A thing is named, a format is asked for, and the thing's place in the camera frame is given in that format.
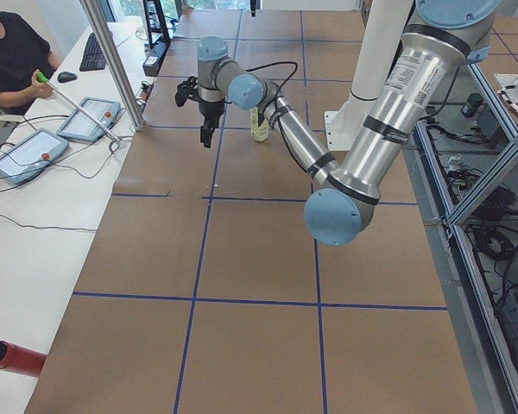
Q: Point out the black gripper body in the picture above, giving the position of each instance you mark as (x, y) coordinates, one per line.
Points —
(210, 111)

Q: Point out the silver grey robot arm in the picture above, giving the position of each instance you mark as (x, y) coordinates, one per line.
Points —
(440, 36)

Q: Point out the clear tennis ball can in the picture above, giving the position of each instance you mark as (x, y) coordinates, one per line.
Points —
(258, 125)

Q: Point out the black computer box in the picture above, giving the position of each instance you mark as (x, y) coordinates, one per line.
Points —
(153, 62)

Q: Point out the far teach pendant tablet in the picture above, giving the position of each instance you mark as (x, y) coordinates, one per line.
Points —
(79, 127)

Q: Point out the teach pendant tablet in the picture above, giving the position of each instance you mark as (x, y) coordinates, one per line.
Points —
(31, 156)
(79, 127)

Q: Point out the black keyboard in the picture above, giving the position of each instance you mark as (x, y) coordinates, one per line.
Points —
(93, 58)

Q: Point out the black computer mouse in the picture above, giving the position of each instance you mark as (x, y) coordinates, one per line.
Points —
(64, 77)

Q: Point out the brown paper table cover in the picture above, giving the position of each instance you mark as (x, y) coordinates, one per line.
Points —
(204, 293)

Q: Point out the metal grabber stick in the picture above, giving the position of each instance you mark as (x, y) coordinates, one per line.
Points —
(114, 138)

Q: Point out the near teach pendant tablet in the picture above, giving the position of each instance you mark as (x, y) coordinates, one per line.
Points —
(31, 156)

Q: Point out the person in black shirt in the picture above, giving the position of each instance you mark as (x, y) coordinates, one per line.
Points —
(23, 55)

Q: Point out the red cylinder tube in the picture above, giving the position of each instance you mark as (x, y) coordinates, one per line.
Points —
(20, 360)

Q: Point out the aluminium frame post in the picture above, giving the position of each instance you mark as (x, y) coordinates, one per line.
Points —
(101, 29)

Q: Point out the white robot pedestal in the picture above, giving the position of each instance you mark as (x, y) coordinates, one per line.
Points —
(384, 23)

